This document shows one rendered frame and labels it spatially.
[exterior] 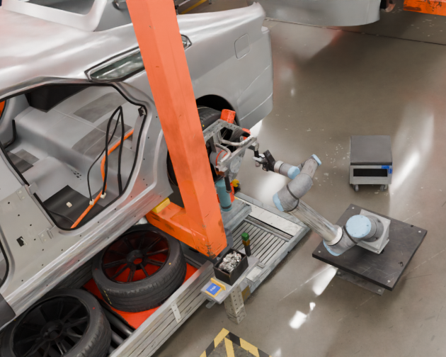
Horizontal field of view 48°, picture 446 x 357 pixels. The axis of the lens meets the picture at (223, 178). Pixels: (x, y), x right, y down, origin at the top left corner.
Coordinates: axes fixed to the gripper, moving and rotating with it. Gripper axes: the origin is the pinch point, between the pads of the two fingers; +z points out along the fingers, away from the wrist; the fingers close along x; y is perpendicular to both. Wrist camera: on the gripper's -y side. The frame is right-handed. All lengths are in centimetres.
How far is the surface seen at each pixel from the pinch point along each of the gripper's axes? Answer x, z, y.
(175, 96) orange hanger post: -73, -18, -96
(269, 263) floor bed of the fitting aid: -30, -26, 75
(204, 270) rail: -79, -10, 44
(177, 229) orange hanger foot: -76, 13, 19
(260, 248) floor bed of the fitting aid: -20, -9, 77
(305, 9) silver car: 215, 98, -14
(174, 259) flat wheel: -90, 6, 33
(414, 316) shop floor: -8, -133, 83
